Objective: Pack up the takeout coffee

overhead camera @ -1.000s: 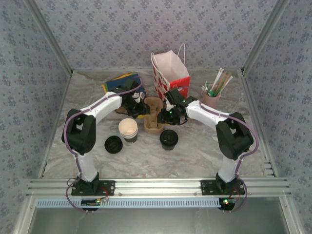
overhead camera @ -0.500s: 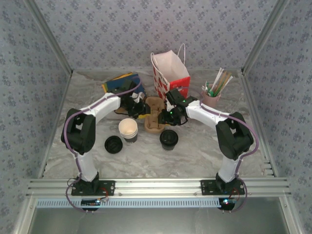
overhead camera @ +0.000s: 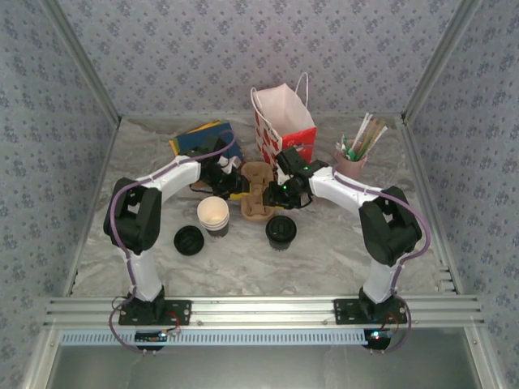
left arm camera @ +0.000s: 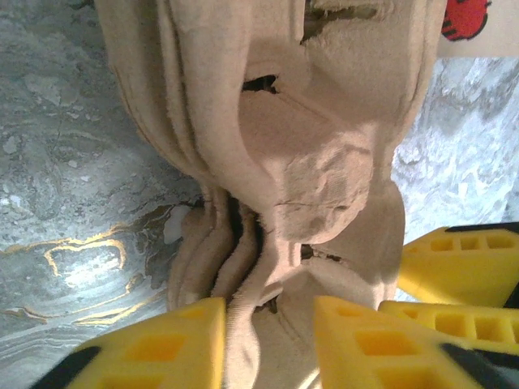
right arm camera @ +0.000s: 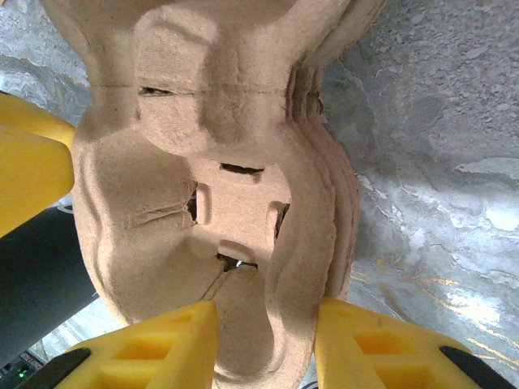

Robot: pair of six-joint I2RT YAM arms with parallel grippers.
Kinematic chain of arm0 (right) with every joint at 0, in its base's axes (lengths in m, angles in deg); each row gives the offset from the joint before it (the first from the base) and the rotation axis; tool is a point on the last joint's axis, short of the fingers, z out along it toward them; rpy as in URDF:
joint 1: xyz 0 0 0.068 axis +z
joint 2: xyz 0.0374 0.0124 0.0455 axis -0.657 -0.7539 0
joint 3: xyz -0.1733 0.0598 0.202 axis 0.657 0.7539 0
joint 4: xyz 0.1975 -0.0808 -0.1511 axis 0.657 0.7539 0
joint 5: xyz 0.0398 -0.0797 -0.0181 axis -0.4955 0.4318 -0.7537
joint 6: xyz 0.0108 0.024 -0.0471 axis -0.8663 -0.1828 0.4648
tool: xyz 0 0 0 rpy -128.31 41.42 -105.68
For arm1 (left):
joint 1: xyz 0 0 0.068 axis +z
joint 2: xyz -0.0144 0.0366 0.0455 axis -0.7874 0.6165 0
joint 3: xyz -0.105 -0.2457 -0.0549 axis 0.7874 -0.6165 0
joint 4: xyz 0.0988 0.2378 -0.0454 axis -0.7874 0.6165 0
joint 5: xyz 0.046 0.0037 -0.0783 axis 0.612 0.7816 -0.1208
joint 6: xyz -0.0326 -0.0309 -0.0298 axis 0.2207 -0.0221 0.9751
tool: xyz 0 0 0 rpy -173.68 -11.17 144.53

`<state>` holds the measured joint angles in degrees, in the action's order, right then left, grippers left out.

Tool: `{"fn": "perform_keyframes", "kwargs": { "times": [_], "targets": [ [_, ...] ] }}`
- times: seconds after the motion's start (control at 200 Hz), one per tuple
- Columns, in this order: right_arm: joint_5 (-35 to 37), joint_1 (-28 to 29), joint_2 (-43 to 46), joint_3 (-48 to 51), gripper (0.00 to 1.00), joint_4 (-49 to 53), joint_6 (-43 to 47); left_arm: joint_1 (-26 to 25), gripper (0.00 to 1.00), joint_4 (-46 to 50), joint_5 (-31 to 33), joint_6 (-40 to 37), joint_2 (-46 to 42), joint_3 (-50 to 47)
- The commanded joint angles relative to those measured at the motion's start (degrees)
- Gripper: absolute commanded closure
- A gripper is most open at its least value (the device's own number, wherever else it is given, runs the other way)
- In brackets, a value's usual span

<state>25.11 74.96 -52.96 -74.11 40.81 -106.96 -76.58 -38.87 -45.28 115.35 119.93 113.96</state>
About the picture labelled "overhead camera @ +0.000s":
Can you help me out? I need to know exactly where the short aluminium profile piece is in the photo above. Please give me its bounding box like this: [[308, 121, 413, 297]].
[[435, 265, 454, 293]]

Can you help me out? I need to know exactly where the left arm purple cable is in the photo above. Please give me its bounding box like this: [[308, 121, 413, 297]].
[[108, 130, 237, 354]]

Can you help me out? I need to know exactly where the grey sheet metal panel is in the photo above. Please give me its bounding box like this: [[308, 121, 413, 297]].
[[48, 344, 486, 389]]

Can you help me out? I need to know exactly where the aluminium frame post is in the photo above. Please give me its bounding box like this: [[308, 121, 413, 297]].
[[401, 0, 486, 122], [40, 0, 122, 125]]

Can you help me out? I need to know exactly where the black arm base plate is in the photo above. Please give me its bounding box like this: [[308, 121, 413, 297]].
[[118, 298, 192, 327], [332, 298, 409, 327]]

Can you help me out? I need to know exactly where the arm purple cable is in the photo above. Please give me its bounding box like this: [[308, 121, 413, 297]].
[[108, 130, 237, 354], [283, 142, 431, 354]]

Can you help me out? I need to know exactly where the aluminium table side rail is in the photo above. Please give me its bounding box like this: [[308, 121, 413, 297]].
[[399, 117, 465, 297], [62, 117, 122, 299]]

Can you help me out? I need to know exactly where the red festive paper bag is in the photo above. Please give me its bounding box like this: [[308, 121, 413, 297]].
[[250, 71, 318, 171]]

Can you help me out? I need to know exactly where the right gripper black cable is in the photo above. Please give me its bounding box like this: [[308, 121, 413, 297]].
[[283, 193, 314, 211]]

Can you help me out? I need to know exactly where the brown pulp cup carrier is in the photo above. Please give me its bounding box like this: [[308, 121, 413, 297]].
[[240, 160, 277, 222], [241, 202, 273, 223]]

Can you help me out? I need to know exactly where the small circuit board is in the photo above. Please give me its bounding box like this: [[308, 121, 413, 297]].
[[363, 327, 393, 349], [135, 331, 169, 344]]

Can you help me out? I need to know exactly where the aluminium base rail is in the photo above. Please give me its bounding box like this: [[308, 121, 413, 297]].
[[42, 295, 486, 329]]

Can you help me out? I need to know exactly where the yellow paper napkin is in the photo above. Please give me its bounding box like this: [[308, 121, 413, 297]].
[[169, 119, 223, 157]]

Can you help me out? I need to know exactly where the white slotted cable duct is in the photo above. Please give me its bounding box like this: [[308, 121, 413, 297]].
[[60, 328, 374, 346]]

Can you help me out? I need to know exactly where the pink holder cup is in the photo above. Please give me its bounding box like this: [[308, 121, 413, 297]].
[[334, 139, 369, 182]]

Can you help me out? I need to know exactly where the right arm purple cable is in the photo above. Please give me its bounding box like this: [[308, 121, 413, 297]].
[[283, 142, 431, 354]]

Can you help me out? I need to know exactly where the black plastic cup lid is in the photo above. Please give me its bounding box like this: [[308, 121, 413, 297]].
[[174, 225, 205, 257], [265, 215, 298, 244]]

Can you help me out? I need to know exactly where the green wrapped straw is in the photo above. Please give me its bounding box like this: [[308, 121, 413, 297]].
[[357, 128, 376, 156]]

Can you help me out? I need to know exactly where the white wrapped straw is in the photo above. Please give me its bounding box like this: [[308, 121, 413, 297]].
[[355, 116, 375, 152], [351, 113, 373, 150]]

